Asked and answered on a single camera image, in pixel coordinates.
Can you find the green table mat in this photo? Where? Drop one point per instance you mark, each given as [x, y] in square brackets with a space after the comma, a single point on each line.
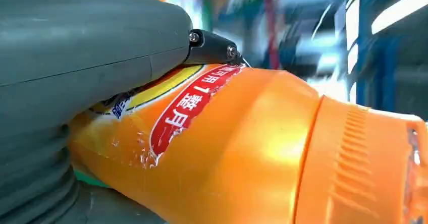
[88, 179]

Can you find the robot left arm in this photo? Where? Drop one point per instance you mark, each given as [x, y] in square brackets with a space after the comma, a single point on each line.
[33, 179]

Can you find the orange drink bottle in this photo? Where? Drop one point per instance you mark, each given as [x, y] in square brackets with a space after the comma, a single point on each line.
[250, 142]

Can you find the blue metal rack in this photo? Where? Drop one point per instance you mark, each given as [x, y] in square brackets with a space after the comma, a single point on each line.
[384, 55]

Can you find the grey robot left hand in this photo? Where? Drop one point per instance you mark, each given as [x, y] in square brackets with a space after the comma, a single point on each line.
[83, 42]

